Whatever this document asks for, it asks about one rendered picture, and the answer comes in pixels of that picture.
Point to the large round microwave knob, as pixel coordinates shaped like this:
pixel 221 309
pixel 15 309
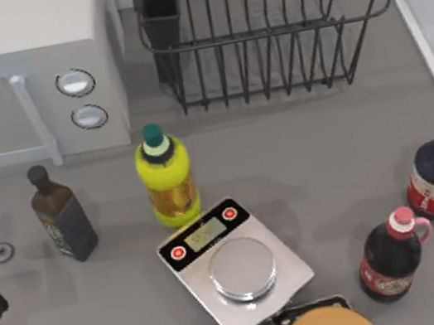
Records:
pixel 75 82

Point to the small round microwave knob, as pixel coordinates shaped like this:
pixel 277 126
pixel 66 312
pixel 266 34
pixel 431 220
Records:
pixel 89 117

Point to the black cutlery holder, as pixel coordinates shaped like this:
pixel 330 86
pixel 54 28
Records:
pixel 159 8

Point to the silver kitchen scale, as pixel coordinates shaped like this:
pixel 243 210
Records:
pixel 235 266

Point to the black kitchen scale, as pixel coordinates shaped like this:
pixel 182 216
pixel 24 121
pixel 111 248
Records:
pixel 306 310

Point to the dark square oil bottle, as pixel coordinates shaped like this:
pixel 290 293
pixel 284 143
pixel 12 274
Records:
pixel 62 217

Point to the yellow green oil bottle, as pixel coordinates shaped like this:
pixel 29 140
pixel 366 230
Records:
pixel 166 180

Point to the pale microwave oven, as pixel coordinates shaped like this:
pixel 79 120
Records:
pixel 67 50

